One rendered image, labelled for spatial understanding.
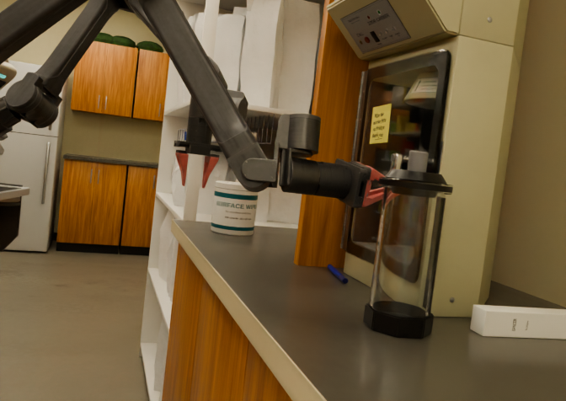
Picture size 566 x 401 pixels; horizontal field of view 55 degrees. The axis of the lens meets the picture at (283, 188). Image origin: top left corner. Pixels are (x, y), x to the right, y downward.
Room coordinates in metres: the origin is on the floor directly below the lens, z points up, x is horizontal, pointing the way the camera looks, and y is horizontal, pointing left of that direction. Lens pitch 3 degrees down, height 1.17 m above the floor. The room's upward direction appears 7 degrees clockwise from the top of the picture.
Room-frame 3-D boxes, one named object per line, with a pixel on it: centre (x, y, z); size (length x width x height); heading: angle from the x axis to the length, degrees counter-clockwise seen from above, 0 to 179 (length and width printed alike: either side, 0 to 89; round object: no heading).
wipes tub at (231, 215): (1.62, 0.14, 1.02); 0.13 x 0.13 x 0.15
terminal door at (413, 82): (1.05, -0.20, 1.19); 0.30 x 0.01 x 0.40; 18
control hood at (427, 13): (1.03, -0.15, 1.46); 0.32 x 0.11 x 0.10; 19
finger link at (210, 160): (1.23, 0.19, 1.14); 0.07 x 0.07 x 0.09; 19
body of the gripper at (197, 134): (1.23, 0.20, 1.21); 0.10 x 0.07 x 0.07; 109
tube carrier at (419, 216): (0.81, -0.20, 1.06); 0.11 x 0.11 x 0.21
